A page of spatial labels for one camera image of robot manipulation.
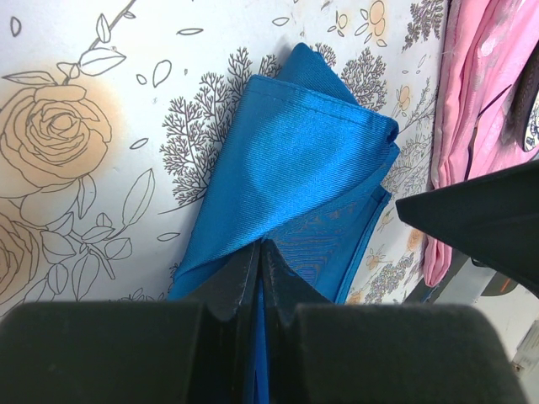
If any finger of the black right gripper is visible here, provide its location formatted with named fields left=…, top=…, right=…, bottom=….
left=396, top=161, right=538, bottom=295

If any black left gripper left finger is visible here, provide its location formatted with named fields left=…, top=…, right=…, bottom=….
left=1, top=243, right=260, bottom=403

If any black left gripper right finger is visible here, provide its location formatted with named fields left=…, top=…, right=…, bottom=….
left=260, top=241, right=526, bottom=403

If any blue satin napkin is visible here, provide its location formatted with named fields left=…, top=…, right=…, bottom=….
left=167, top=41, right=400, bottom=404

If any purple metallic fork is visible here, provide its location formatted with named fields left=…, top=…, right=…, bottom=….
left=464, top=85, right=512, bottom=180

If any blue floral dinner plate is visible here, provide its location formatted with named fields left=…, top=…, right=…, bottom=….
left=511, top=49, right=538, bottom=152

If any pink floral placemat cloth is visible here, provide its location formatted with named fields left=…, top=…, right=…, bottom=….
left=422, top=0, right=539, bottom=287

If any floral tablecloth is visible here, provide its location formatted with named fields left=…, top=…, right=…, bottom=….
left=1, top=1, right=450, bottom=314

